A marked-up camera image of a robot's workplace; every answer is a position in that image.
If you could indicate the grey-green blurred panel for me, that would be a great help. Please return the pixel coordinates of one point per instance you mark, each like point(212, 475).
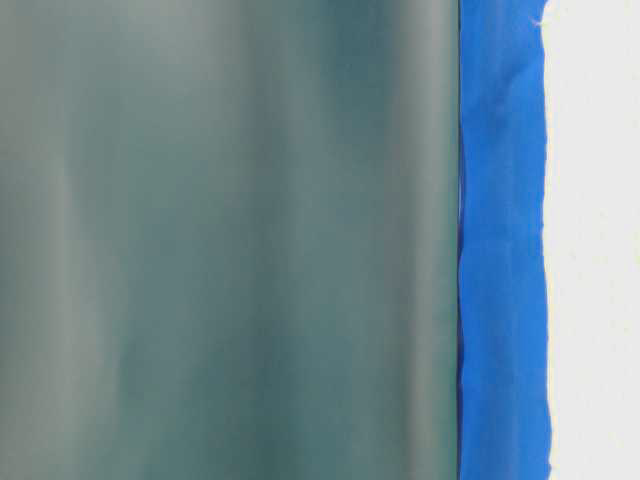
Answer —
point(229, 239)

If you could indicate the blue table cloth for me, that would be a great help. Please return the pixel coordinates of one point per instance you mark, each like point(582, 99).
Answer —
point(504, 422)

